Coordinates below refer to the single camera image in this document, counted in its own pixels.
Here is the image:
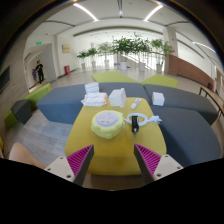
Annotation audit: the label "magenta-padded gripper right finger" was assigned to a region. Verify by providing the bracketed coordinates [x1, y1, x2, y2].
[133, 143, 184, 185]

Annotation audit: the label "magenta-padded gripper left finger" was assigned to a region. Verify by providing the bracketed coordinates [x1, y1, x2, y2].
[44, 143, 95, 187]

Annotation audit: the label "dark grey charger block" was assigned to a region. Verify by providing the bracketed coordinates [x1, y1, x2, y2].
[130, 114, 140, 134]

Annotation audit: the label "grey sofa module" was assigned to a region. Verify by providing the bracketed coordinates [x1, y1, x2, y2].
[151, 105, 224, 168]
[143, 83, 219, 126]

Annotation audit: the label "beige chair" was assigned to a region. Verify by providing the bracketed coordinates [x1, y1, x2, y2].
[8, 142, 47, 170]

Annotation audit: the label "long curved grey sofa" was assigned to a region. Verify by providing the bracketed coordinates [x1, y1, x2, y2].
[35, 82, 151, 125]

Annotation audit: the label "small white cube box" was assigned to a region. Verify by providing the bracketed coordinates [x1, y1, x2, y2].
[151, 91, 166, 107]

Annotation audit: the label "dark grey ottoman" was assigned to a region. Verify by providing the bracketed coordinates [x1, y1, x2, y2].
[10, 98, 33, 125]

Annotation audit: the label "small white tube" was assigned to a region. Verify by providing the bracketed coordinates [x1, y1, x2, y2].
[130, 97, 143, 110]

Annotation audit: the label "small lime green ottoman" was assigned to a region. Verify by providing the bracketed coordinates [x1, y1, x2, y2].
[3, 109, 19, 129]

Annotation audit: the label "white wet wipes pack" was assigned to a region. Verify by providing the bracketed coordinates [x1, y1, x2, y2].
[80, 92, 109, 108]

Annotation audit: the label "lime green bench seat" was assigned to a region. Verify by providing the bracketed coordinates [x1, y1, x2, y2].
[24, 82, 52, 109]

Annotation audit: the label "wooden bench with black legs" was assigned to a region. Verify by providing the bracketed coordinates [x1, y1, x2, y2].
[198, 85, 224, 118]

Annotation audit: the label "white tissue box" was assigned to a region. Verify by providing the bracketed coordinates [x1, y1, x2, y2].
[108, 87, 128, 108]

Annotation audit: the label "stack of white tissue packs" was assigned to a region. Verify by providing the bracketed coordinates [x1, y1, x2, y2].
[84, 81, 100, 95]

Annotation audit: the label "lime green flat ottoman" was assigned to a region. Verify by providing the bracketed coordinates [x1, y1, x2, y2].
[140, 73, 179, 89]
[91, 70, 139, 84]

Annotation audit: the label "person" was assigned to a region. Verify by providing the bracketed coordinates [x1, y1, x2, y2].
[34, 60, 45, 85]

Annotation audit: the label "row of potted plants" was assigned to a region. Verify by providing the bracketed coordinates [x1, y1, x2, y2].
[76, 31, 175, 73]

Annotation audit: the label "ceiling strip lights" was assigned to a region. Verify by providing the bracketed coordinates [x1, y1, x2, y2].
[73, 2, 218, 54]

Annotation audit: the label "white coiled cable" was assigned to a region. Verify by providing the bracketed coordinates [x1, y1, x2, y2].
[123, 112, 163, 128]

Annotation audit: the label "black wall screen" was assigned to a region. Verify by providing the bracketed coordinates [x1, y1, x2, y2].
[0, 65, 11, 94]

